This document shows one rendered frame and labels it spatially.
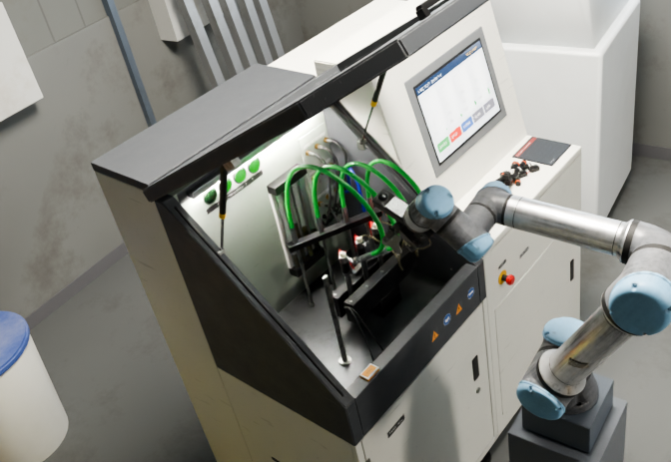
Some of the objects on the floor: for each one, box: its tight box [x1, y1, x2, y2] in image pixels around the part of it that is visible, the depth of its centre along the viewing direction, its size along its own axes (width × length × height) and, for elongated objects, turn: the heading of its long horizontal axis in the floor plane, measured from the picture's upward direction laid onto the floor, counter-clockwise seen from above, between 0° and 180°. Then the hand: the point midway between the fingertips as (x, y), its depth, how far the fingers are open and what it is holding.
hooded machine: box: [473, 0, 640, 218], centre depth 374 cm, size 81×69×152 cm
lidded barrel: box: [0, 311, 69, 462], centre depth 322 cm, size 47×47×57 cm
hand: (392, 231), depth 194 cm, fingers open, 7 cm apart
